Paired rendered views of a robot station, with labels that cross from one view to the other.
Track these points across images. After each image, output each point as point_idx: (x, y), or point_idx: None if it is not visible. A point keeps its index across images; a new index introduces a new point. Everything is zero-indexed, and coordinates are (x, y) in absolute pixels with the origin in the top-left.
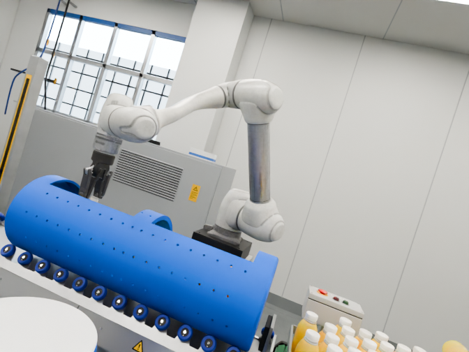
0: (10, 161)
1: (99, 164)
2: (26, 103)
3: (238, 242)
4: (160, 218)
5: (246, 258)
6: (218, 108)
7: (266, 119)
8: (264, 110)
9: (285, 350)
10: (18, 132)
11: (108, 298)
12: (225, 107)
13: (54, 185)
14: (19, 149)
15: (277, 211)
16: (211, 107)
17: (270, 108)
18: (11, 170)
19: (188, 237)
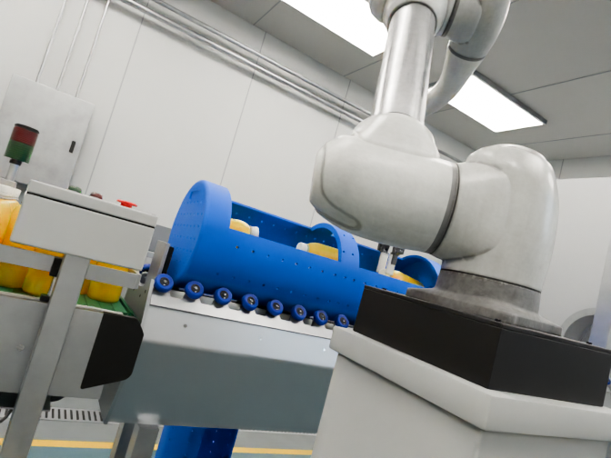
0: (593, 330)
1: None
2: (609, 246)
3: (418, 288)
4: (322, 224)
5: (435, 367)
6: (461, 62)
7: (384, 20)
8: (377, 20)
9: (124, 309)
10: (600, 287)
11: (310, 321)
12: (462, 48)
13: (426, 269)
14: (605, 313)
15: (354, 131)
16: (451, 73)
17: (370, 12)
18: (595, 343)
19: (275, 215)
